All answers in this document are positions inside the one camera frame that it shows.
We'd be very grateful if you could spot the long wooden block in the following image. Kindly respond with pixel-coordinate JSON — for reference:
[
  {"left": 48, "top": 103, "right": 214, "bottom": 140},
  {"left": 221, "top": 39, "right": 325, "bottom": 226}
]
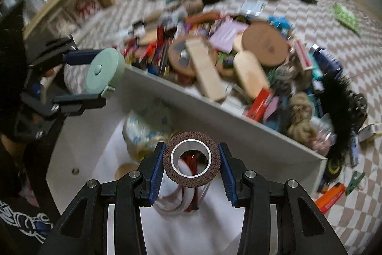
[{"left": 185, "top": 38, "right": 226, "bottom": 102}]

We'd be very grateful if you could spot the green clothespin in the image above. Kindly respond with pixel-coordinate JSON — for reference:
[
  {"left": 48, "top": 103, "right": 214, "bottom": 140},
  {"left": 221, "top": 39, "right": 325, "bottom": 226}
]
[{"left": 345, "top": 171, "right": 365, "bottom": 195}]

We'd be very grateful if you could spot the round bear coaster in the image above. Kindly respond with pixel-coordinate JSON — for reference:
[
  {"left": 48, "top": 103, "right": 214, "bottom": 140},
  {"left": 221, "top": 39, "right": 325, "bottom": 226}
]
[{"left": 168, "top": 35, "right": 219, "bottom": 78}]

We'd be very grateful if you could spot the orange lighter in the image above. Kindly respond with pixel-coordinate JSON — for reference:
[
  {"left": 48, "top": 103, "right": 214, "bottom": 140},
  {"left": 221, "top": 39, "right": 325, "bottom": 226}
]
[{"left": 315, "top": 183, "right": 346, "bottom": 214}]

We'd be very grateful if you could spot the beige rope knot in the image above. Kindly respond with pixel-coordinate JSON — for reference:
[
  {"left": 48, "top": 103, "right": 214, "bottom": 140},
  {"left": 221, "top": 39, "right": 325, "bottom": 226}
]
[{"left": 287, "top": 92, "right": 317, "bottom": 147}]

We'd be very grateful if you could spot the green checkered pouch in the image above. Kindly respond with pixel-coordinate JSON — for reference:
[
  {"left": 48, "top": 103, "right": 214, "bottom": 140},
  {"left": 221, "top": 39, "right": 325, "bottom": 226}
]
[{"left": 332, "top": 3, "right": 360, "bottom": 35}]

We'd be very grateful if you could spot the black feather puff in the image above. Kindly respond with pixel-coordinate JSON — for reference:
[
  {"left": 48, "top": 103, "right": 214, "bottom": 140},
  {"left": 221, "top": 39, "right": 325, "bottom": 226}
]
[{"left": 320, "top": 74, "right": 368, "bottom": 160}]

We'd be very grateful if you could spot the rounded wooden box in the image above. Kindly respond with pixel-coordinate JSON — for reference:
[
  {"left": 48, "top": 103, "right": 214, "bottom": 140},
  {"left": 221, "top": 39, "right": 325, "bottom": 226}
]
[{"left": 233, "top": 50, "right": 269, "bottom": 99}]

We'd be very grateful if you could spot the brown leather strap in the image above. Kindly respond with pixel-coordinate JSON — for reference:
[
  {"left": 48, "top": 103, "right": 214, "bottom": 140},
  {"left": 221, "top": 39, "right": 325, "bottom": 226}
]
[{"left": 184, "top": 10, "right": 222, "bottom": 26}]

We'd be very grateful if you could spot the blue bottle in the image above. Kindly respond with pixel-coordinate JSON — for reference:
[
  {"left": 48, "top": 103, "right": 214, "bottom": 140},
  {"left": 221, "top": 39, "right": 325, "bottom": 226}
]
[{"left": 309, "top": 44, "right": 343, "bottom": 79}]

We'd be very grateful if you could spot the mint green round case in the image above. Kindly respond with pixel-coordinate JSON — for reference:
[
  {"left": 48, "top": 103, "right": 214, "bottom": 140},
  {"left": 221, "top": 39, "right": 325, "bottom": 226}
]
[{"left": 85, "top": 47, "right": 126, "bottom": 98}]

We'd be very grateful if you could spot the brown tape roll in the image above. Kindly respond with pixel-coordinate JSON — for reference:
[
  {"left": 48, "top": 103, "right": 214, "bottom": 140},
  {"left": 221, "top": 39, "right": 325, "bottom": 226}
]
[{"left": 163, "top": 131, "right": 221, "bottom": 188}]

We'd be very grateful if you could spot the blue floral pouch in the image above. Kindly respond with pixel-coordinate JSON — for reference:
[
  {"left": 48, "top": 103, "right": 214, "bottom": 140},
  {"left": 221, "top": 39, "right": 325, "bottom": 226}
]
[{"left": 122, "top": 103, "right": 177, "bottom": 163}]

